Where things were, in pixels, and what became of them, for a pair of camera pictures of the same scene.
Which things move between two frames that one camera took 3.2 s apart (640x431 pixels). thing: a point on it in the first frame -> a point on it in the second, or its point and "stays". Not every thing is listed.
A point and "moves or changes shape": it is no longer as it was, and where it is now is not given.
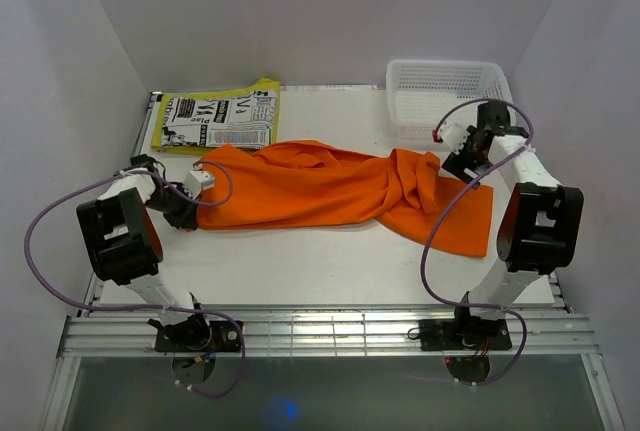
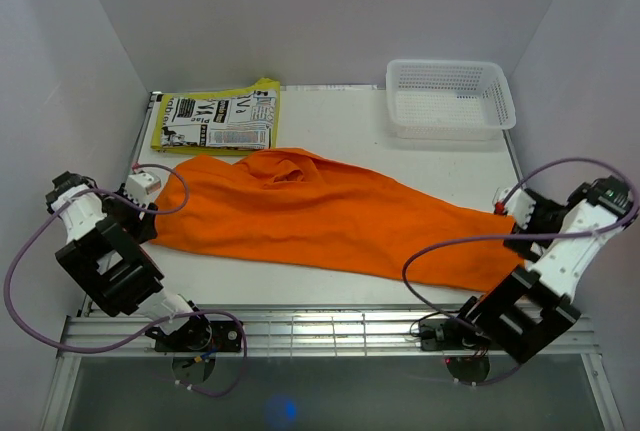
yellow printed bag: (187, 123) stays
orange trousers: (295, 183) moves or changes shape
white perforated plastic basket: (419, 91) stays
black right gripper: (456, 162) -> (522, 247)
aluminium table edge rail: (324, 333) stays
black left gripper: (186, 219) -> (142, 231)
